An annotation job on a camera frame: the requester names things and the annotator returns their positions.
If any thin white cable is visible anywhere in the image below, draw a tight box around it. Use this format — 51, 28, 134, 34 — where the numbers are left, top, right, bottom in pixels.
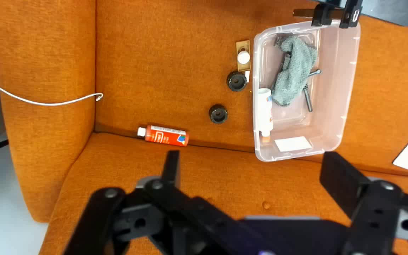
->
0, 83, 105, 108

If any orange fabric sofa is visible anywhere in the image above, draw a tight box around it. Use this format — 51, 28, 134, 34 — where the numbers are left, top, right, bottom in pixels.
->
0, 0, 408, 255

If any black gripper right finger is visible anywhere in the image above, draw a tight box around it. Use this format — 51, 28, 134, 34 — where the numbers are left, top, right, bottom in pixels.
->
319, 150, 408, 255

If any clear plastic storage box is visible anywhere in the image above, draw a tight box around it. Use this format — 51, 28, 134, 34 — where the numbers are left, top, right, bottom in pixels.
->
251, 18, 363, 163

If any grey knitted cloth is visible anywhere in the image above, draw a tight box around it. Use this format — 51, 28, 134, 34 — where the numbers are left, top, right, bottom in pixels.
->
271, 35, 321, 108

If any black round knob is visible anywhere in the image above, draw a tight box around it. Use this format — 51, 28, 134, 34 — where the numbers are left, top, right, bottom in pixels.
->
226, 69, 250, 92
207, 103, 230, 125

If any black rod tool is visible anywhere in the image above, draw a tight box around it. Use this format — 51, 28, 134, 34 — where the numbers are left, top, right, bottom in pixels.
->
302, 68, 323, 113

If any white ball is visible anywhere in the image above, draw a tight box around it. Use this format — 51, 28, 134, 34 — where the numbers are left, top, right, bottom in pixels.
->
237, 49, 253, 66

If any orange glue tube white cap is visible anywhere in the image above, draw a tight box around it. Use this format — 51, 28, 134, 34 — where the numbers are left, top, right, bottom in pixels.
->
136, 123, 190, 149

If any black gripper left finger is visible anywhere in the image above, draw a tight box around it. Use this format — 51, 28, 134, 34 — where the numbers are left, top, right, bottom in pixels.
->
63, 149, 244, 255

